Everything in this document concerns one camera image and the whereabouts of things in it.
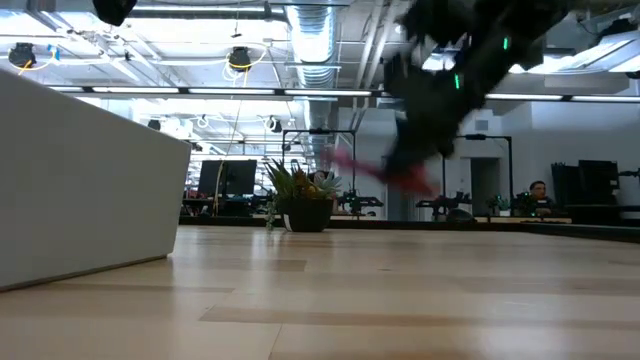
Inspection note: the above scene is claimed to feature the black aluminium table frame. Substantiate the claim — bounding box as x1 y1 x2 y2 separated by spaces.
178 213 640 245

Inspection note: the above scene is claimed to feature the black background station frame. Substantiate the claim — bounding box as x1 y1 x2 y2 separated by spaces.
281 128 358 201
441 133 515 202

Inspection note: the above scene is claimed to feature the long ceiling light bar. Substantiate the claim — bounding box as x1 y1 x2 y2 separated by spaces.
483 92 640 104
48 86 375 98

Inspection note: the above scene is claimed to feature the potted succulent plant black pot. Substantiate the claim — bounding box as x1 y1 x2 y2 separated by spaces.
263 158 345 234

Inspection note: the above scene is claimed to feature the silver ceiling air duct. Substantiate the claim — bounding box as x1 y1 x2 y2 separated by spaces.
285 3 342 90

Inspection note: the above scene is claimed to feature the black computer monitor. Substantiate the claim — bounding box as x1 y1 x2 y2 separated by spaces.
578 159 621 206
550 162 581 206
222 159 258 197
197 159 224 198

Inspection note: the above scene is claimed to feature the white plastic bin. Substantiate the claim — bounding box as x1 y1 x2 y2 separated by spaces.
0 67 193 294

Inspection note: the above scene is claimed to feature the black ceiling cable reel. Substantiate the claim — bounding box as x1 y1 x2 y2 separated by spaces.
6 41 38 70
227 45 254 72

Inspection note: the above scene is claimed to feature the red USB-C cable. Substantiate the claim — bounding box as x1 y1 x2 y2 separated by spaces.
327 147 437 197

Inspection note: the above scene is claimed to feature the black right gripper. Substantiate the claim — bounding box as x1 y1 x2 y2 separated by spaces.
382 49 487 180

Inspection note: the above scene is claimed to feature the small background potted plant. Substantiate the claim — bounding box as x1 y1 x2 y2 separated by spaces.
486 193 512 218

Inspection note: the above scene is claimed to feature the person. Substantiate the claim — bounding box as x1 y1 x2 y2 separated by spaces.
525 179 557 217

